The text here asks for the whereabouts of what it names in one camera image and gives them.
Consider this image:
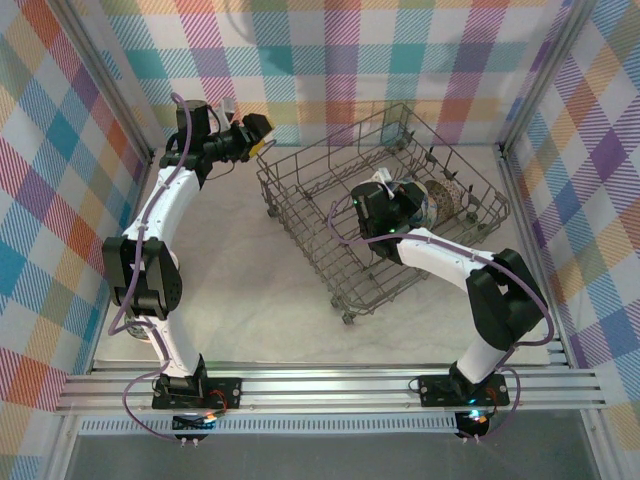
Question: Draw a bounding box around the teal plastic rack insert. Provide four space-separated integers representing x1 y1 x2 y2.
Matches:
380 107 408 147

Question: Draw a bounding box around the small electronics board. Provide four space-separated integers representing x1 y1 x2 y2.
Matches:
172 412 219 447
455 407 494 442

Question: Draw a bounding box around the aluminium side rail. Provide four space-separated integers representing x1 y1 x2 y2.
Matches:
499 144 572 370

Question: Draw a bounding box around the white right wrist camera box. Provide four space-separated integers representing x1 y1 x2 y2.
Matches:
370 167 395 195

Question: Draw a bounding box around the long aluminium mounting rail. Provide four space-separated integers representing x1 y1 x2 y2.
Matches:
52 362 607 417

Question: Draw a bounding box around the white slotted cable duct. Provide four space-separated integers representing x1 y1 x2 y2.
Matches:
77 416 461 437

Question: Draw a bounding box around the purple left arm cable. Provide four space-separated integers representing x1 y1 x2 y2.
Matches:
108 92 201 444

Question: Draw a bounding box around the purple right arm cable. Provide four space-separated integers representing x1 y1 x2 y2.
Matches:
327 193 554 444

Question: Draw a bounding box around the brown geometric patterned bowl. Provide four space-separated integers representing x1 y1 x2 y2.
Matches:
423 178 465 227

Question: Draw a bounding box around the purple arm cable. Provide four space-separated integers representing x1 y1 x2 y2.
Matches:
108 92 201 444
327 193 554 444

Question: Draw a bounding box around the aluminium frame post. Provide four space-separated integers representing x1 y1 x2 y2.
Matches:
498 0 599 154
52 0 155 164

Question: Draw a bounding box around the grey wire dish rack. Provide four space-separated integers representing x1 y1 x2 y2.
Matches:
254 102 511 325

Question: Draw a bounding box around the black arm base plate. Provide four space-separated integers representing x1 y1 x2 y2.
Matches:
151 375 245 411
418 373 511 407

